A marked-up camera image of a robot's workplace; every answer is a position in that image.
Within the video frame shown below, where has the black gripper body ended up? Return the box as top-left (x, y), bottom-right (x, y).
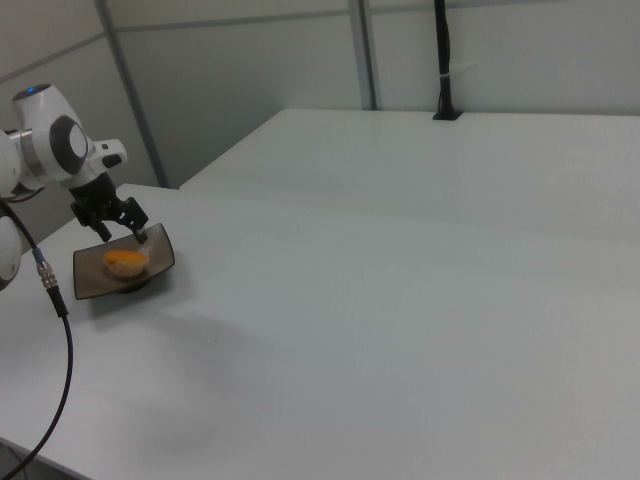
top-left (67, 172), bottom-right (123, 234)

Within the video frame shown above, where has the orange topped bread piece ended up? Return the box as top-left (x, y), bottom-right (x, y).
top-left (101, 248), bottom-right (150, 279)

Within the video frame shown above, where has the brown square ceramic plate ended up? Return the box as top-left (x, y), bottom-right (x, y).
top-left (72, 222), bottom-right (176, 301)

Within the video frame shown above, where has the black pole with base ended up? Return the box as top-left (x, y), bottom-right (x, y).
top-left (431, 0), bottom-right (464, 122)

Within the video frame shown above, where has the grey partition frame post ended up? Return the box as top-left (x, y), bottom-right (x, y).
top-left (347, 0), bottom-right (377, 111)
top-left (93, 0), bottom-right (170, 189)

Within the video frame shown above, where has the white cable tie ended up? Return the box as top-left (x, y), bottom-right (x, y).
top-left (438, 61), bottom-right (477, 81)

